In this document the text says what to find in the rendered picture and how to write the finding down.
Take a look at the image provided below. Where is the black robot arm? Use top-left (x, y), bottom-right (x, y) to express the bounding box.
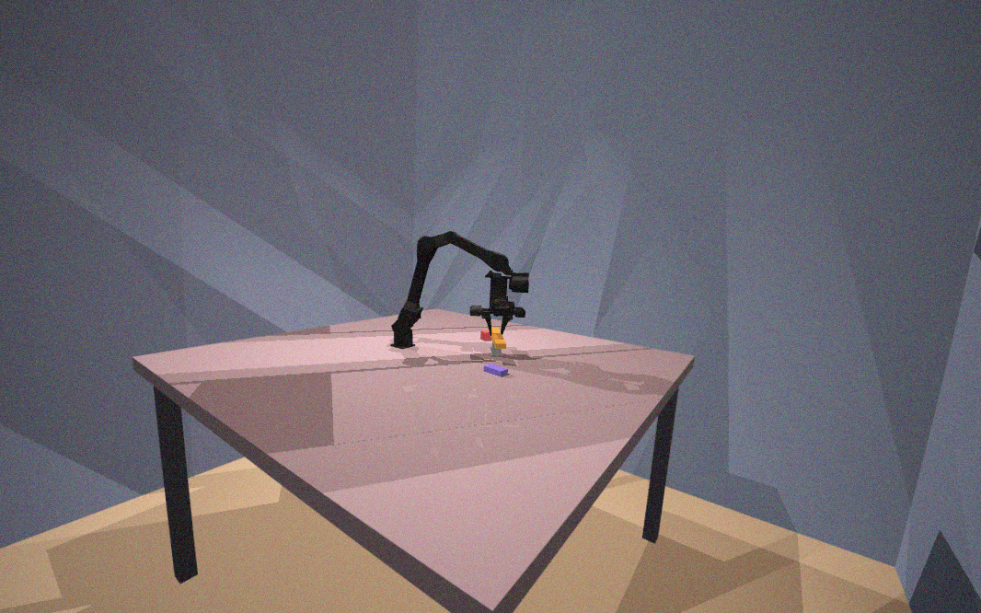
top-left (390, 231), bottom-right (529, 349)

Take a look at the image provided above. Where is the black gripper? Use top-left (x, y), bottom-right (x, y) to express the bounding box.
top-left (470, 291), bottom-right (525, 335)

